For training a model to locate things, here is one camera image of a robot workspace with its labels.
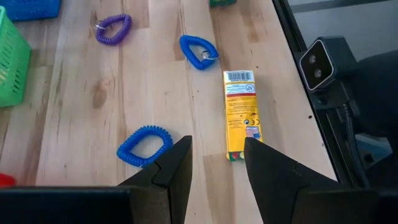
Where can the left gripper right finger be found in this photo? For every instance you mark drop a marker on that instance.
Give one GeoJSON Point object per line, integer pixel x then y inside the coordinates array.
{"type": "Point", "coordinates": [280, 193]}

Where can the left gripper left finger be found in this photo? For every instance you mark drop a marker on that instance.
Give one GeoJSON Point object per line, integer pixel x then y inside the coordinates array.
{"type": "Point", "coordinates": [168, 186]}

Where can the blue coil wristband keyring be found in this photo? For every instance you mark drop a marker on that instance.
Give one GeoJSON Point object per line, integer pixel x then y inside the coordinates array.
{"type": "Point", "coordinates": [122, 151]}
{"type": "Point", "coordinates": [185, 46]}

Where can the yellow crayon box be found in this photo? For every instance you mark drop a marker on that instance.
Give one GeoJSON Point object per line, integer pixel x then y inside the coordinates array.
{"type": "Point", "coordinates": [222, 2]}
{"type": "Point", "coordinates": [242, 115]}

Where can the purple coil wristband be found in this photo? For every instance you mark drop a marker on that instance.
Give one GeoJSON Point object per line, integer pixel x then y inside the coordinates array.
{"type": "Point", "coordinates": [127, 26]}

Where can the red plastic basket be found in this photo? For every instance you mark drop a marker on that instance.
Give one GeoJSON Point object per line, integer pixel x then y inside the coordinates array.
{"type": "Point", "coordinates": [6, 180]}

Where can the green plastic basket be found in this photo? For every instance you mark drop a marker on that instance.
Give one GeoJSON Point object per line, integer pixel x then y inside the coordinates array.
{"type": "Point", "coordinates": [12, 62]}

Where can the blue plastic basket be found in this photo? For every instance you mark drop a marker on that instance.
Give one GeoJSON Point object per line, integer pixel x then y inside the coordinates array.
{"type": "Point", "coordinates": [31, 9]}

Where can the black table camera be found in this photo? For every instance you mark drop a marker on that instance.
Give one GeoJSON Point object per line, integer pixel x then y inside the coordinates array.
{"type": "Point", "coordinates": [317, 67]}

